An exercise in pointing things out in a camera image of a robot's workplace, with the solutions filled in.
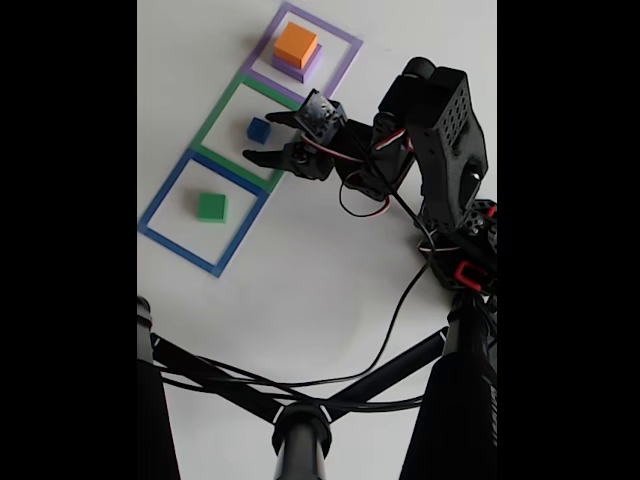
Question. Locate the small blue cube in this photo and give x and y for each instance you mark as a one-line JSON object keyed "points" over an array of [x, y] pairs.
{"points": [[257, 129]]}

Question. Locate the green block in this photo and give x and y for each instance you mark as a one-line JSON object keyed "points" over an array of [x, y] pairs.
{"points": [[211, 206]]}

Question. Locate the purple block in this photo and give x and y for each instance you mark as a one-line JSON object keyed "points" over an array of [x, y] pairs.
{"points": [[312, 70]]}

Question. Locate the orange block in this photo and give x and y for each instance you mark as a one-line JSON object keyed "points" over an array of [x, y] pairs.
{"points": [[295, 42]]}

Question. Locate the red clamp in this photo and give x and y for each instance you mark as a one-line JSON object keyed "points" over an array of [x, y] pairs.
{"points": [[470, 275]]}

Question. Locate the black tripod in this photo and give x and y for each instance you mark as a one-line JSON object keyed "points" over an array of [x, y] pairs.
{"points": [[300, 440]]}

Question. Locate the purple square frame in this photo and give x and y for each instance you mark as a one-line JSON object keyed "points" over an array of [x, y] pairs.
{"points": [[280, 89]]}

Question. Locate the dark gripper camera box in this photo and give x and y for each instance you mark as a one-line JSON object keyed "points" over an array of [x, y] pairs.
{"points": [[320, 117]]}

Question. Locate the green square frame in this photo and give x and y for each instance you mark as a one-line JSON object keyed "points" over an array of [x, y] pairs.
{"points": [[218, 112]]}

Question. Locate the blue square frame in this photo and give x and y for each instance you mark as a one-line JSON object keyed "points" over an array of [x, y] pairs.
{"points": [[180, 251]]}

